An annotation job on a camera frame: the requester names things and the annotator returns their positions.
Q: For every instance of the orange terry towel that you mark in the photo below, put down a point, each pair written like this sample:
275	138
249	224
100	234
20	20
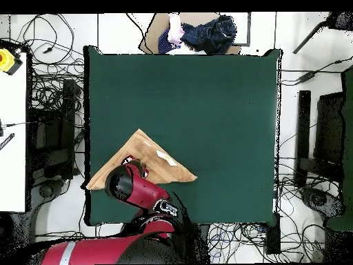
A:
143	146

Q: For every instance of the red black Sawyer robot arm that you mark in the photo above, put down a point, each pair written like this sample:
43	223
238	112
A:
143	190

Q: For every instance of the black equipment stand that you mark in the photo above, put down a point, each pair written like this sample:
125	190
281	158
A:
52	132

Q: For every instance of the dark green table cloth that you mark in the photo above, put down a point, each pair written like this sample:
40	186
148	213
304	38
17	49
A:
193	91

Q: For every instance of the white table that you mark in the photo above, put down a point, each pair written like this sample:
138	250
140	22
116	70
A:
12	151

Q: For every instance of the purple dotted cloth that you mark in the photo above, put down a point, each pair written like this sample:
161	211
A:
165	44

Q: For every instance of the brown cardboard box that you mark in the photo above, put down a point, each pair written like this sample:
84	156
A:
154	33

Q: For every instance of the pink cloth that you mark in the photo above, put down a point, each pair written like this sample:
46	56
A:
175	30

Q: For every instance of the dark blue jeans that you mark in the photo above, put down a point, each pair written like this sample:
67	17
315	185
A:
212	34

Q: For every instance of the yellow emergency stop button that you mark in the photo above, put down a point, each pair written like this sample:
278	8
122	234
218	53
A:
7	59

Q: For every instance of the black power strip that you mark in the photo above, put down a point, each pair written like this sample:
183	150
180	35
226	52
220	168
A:
273	237

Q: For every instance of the dark round device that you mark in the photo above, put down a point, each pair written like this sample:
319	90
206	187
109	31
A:
320	200

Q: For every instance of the black power brick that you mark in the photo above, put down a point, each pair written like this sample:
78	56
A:
306	77

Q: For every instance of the black monitor stand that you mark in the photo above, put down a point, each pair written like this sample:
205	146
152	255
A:
329	127

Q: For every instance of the black tripod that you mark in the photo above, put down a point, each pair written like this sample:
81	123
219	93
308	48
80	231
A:
339	20

